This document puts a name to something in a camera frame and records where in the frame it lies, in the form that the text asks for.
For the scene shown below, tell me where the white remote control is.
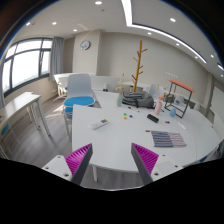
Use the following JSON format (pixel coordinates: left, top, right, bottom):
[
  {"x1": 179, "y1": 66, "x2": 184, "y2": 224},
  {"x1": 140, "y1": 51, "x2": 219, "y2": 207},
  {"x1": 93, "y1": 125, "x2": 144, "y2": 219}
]
[{"x1": 90, "y1": 119, "x2": 109, "y2": 130}]

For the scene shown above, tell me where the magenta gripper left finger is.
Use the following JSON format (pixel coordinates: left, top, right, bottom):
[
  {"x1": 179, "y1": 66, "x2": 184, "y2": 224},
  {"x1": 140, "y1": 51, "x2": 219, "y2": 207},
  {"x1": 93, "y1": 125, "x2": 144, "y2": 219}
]
[{"x1": 65, "y1": 144, "x2": 93, "y2": 185}]

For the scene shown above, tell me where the pink bottle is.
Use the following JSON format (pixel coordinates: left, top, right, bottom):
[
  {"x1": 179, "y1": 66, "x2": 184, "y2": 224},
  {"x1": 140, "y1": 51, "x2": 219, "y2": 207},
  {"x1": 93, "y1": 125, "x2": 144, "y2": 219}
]
[{"x1": 154, "y1": 101, "x2": 162, "y2": 115}]

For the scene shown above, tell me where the striped folded towel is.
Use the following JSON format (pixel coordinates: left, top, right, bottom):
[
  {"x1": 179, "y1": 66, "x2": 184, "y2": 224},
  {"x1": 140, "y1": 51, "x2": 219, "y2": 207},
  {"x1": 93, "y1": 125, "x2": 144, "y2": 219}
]
[{"x1": 151, "y1": 131, "x2": 186, "y2": 147}]

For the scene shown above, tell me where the green bottle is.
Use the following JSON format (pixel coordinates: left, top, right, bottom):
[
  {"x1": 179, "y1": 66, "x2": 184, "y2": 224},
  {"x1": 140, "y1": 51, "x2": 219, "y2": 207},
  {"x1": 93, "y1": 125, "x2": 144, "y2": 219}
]
[{"x1": 117, "y1": 93, "x2": 123, "y2": 107}]

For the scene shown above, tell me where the round wall clock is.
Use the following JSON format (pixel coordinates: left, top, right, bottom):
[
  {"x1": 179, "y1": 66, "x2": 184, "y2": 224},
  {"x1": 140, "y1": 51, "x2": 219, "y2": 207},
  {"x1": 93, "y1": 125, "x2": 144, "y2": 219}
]
[{"x1": 80, "y1": 40, "x2": 91, "y2": 50}]

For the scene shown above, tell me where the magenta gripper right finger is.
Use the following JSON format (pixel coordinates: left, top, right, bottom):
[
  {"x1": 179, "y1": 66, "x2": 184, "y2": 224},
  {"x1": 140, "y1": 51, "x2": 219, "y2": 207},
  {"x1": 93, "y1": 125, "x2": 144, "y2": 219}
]
[{"x1": 131, "y1": 143, "x2": 159, "y2": 185}]

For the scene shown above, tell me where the grey backpack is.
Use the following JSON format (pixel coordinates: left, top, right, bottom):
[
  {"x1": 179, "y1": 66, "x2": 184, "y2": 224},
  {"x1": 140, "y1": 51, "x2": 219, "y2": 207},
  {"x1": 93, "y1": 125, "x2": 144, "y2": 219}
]
[{"x1": 122, "y1": 91, "x2": 154, "y2": 109}]

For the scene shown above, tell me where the grey window curtain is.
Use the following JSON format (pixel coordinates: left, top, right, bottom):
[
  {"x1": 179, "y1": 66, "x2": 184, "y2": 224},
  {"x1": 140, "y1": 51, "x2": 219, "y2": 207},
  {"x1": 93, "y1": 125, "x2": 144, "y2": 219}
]
[{"x1": 49, "y1": 37, "x2": 64, "y2": 81}]

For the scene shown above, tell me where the yellow wooden coat rack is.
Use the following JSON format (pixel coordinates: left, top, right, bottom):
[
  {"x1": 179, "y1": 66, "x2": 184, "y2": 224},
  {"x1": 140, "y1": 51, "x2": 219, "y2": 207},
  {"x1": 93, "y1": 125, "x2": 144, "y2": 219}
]
[{"x1": 132, "y1": 40, "x2": 148, "y2": 92}]

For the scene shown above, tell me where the black rack with orange top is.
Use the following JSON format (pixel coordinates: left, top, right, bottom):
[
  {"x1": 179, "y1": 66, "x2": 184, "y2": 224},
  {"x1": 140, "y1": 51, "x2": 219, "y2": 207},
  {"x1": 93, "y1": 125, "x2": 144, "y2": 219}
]
[{"x1": 164, "y1": 79, "x2": 194, "y2": 118}]

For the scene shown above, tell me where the large window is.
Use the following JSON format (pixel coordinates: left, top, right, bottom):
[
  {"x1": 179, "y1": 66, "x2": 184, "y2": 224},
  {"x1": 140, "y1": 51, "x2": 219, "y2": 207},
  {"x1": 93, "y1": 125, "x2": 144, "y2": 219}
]
[{"x1": 2, "y1": 38, "x2": 52, "y2": 93}]

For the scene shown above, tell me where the light wooden side desk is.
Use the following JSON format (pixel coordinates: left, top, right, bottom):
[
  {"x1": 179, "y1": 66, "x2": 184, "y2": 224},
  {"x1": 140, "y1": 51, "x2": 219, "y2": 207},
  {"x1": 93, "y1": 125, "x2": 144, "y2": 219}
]
[{"x1": 0, "y1": 92, "x2": 51, "y2": 159}]

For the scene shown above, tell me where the white and blue chair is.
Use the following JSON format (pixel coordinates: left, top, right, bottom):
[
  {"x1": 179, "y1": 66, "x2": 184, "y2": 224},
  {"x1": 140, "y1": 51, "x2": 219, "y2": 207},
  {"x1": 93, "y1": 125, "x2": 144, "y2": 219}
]
[{"x1": 63, "y1": 73, "x2": 95, "y2": 137}]

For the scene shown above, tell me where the light blue egg object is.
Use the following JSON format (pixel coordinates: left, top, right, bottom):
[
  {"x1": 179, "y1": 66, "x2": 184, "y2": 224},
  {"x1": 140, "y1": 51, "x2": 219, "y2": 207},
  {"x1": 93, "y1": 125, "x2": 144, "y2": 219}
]
[{"x1": 170, "y1": 107, "x2": 176, "y2": 117}]

